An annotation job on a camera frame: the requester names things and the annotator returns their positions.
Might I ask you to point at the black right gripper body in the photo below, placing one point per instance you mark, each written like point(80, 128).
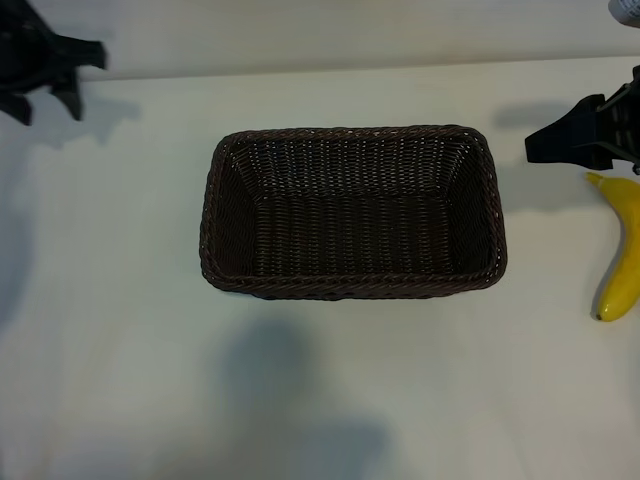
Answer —
point(629, 127)

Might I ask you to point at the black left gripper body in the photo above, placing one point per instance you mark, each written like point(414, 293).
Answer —
point(20, 60)

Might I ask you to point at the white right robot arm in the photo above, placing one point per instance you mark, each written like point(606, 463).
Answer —
point(625, 11)

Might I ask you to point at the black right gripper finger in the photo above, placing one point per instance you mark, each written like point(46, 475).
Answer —
point(567, 155)
point(570, 131)

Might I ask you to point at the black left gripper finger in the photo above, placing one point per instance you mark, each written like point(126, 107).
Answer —
point(80, 55)
point(69, 92)

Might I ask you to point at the dark brown wicker basket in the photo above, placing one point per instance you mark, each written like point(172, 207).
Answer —
point(350, 225)

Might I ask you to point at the yellow banana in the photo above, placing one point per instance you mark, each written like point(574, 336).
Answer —
point(620, 280)

